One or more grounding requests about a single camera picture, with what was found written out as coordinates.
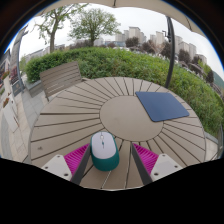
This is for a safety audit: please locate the black curved umbrella pole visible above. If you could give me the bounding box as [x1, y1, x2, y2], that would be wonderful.
[164, 15, 177, 90]

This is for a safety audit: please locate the sparse-leaved tree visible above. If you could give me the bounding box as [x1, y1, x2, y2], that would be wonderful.
[32, 3, 88, 55]

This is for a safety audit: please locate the group of apartment buildings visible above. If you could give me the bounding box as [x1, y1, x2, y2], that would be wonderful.
[114, 26, 208, 65]

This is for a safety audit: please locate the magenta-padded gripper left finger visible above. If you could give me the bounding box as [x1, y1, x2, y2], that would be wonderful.
[41, 143, 92, 186]

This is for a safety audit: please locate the white and teal computer mouse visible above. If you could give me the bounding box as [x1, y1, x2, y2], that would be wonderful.
[90, 130, 121, 173]

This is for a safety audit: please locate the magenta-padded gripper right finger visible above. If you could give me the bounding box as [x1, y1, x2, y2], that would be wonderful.
[130, 142, 184, 186]

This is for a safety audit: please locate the beige umbrella canopy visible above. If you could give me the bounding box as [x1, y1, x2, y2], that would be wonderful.
[35, 0, 208, 38]

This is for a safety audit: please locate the dark blue mouse pad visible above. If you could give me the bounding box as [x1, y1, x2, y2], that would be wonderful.
[134, 90, 191, 123]

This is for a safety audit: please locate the round leafy green tree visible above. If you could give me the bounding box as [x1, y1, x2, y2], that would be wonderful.
[68, 7, 122, 48]

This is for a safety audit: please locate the beige slatted chair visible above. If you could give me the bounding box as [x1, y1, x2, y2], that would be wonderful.
[39, 60, 85, 101]

